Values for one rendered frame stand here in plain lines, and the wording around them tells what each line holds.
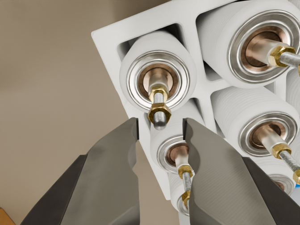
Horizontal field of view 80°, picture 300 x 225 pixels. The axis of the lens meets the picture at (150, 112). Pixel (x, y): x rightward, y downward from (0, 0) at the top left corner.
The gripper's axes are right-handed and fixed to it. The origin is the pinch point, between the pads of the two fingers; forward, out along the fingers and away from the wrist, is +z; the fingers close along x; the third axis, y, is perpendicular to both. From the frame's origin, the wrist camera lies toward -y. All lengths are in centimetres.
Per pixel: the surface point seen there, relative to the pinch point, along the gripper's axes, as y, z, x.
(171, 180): 21.5, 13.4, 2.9
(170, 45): -3.5, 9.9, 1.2
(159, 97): 0.1, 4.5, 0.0
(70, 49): 1.1, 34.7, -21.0
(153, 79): -0.4, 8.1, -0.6
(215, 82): 3.0, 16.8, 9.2
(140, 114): 9.0, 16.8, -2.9
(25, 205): 63, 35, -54
